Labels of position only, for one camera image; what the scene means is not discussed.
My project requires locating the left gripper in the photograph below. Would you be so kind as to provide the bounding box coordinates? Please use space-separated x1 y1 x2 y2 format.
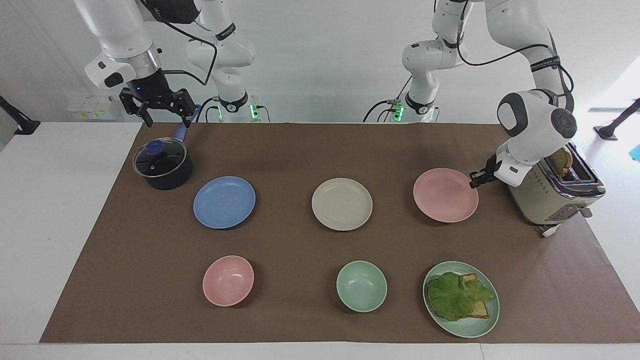
483 154 502 183

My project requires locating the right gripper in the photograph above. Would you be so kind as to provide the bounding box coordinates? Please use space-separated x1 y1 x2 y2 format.
119 70 197 128

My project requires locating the pink plate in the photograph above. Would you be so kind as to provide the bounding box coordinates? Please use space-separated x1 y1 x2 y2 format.
413 167 480 224

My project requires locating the glass lid with blue knob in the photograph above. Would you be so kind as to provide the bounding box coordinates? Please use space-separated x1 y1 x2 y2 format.
133 138 187 178

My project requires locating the silver toaster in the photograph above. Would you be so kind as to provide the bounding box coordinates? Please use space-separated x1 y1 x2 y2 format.
505 142 607 238

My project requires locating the bread slice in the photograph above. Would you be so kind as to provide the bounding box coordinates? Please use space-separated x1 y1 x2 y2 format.
547 147 574 178

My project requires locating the dark blue pot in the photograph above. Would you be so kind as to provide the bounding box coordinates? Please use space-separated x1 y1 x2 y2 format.
132 105 202 191

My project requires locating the blue plate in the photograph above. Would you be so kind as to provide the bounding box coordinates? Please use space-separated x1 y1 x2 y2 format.
193 175 256 230

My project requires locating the black stand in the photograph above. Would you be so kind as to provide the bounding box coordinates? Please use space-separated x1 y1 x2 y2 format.
0 95 41 136
593 98 640 141

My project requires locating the green lettuce leaf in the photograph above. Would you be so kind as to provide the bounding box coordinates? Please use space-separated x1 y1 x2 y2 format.
426 271 496 322

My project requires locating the toast slice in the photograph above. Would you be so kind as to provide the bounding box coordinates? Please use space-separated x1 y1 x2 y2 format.
452 273 491 319

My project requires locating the beige plate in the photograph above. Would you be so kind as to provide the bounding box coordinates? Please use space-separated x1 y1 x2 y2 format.
311 177 374 232

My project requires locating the green plate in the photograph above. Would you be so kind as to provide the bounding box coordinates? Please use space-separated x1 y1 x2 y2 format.
422 260 501 339

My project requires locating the green bowl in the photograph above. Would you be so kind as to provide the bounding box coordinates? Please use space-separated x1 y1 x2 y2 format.
336 260 388 313

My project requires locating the pink bowl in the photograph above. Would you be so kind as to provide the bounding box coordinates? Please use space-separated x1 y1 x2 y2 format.
202 255 255 307

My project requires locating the black cable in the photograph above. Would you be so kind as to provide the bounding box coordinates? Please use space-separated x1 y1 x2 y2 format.
363 99 396 123
140 0 219 87
196 97 221 123
456 0 576 113

